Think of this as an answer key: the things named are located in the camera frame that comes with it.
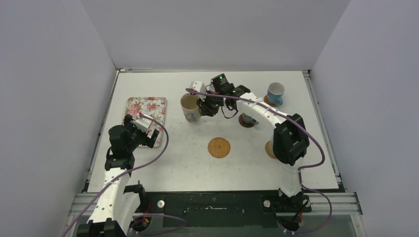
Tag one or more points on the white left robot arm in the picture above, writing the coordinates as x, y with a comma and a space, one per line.
117, 201

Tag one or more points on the floral rectangular tray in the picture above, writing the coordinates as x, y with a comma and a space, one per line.
154, 107

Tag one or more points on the aluminium table frame rail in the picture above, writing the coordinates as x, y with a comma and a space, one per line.
342, 203

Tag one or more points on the blue mug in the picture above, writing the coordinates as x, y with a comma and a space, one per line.
275, 92

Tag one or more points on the woven rattan coaster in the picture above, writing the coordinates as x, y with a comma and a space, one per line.
219, 147
269, 151

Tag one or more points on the pink mug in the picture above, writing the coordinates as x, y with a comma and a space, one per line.
212, 89

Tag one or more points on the small white cup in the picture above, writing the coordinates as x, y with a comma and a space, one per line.
249, 120

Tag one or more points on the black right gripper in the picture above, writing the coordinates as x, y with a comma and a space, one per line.
207, 104

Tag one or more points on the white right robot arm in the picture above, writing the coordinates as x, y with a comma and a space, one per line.
288, 143

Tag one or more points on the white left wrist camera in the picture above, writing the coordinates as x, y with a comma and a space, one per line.
142, 122

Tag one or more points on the dark walnut wooden coaster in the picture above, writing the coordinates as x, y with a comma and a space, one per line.
241, 122

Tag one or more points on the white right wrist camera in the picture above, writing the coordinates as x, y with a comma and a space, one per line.
198, 86

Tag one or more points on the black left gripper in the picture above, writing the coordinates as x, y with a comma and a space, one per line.
130, 127

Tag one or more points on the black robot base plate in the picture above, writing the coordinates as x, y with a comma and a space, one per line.
287, 209

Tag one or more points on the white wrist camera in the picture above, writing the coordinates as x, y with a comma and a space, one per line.
198, 86
142, 122

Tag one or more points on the large cream mug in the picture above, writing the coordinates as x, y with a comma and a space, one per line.
190, 108

